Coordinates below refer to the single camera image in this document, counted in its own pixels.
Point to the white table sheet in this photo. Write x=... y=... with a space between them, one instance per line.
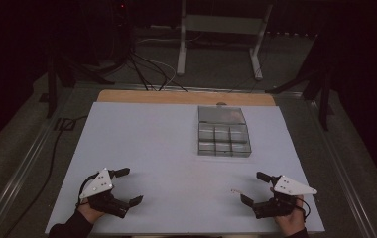
x=176 y=158

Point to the person's right hand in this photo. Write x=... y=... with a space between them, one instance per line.
x=291 y=221

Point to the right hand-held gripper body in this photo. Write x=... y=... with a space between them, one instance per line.
x=276 y=205

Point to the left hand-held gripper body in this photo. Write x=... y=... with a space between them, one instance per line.
x=105 y=201

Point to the clear plastic compartment box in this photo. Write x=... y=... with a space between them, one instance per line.
x=223 y=135

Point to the white metal stand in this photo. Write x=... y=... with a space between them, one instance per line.
x=221 y=24

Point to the person's left hand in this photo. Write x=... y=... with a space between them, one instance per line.
x=91 y=213

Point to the metal floor rail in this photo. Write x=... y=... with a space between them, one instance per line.
x=21 y=172
x=342 y=165

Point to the dark stand legs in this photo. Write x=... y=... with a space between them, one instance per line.
x=315 y=79
x=52 y=82

